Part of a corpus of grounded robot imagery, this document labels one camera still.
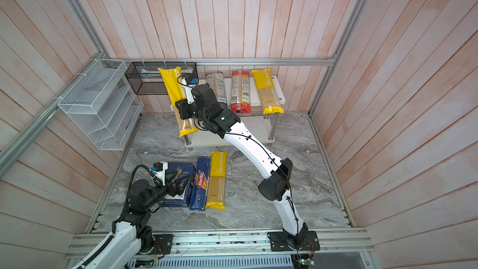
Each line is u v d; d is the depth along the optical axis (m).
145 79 1.03
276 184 0.49
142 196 0.63
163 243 0.73
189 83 0.60
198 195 0.83
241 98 0.76
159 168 0.71
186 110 0.62
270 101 0.74
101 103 0.73
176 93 0.68
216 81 0.83
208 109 0.54
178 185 0.72
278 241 0.74
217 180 0.89
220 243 0.75
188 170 0.88
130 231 0.57
